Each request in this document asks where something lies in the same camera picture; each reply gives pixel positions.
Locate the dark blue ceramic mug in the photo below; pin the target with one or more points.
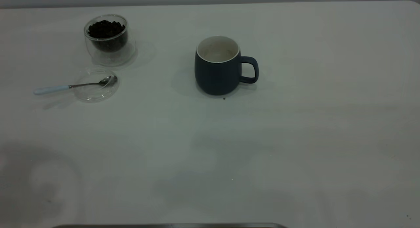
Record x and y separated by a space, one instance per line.
216 77

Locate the clear glass lid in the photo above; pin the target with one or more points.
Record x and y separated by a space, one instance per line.
95 95

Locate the double-walled glass cup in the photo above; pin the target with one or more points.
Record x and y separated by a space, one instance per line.
111 59

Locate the dark coffee beans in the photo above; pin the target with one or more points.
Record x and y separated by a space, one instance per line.
106 31

